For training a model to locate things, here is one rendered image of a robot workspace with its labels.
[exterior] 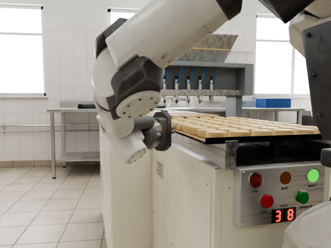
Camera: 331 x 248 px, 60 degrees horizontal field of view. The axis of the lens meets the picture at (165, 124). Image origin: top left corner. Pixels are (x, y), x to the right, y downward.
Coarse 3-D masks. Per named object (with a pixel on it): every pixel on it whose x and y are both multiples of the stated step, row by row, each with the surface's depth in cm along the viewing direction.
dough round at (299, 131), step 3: (294, 129) 75; (297, 129) 74; (300, 129) 73; (303, 129) 73; (306, 129) 73; (309, 129) 73; (312, 129) 73; (294, 132) 75; (297, 132) 74; (300, 132) 73; (303, 132) 73; (306, 132) 72; (309, 132) 72; (312, 132) 73
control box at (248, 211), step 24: (240, 168) 67; (264, 168) 67; (288, 168) 69; (312, 168) 70; (240, 192) 66; (264, 192) 68; (288, 192) 69; (312, 192) 71; (240, 216) 67; (264, 216) 68
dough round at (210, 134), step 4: (208, 132) 68; (212, 132) 67; (216, 132) 67; (220, 132) 67; (224, 132) 67; (208, 136) 67; (212, 136) 67; (216, 136) 66; (220, 136) 67; (224, 136) 67
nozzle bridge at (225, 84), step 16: (176, 64) 134; (192, 64) 136; (208, 64) 138; (224, 64) 140; (240, 64) 142; (192, 80) 145; (208, 80) 148; (224, 80) 150; (240, 80) 148; (240, 96) 156; (240, 112) 156
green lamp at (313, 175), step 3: (312, 171) 70; (315, 171) 71; (309, 174) 70; (312, 174) 71; (315, 174) 71; (318, 174) 71; (309, 177) 70; (312, 177) 71; (315, 177) 71; (309, 180) 70; (312, 180) 71; (315, 180) 71
